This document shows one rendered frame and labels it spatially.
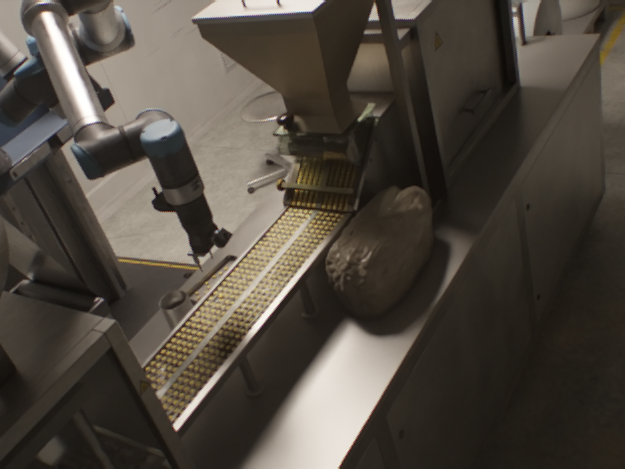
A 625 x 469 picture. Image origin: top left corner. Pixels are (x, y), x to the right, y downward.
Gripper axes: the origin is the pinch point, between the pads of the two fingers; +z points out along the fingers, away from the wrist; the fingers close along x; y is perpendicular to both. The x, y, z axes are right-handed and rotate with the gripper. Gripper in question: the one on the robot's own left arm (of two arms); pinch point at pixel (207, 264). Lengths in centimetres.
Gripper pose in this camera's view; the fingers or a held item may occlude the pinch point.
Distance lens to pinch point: 179.5
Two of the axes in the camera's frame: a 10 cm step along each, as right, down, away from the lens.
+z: 2.7, 7.9, 5.5
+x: 3.9, -6.1, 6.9
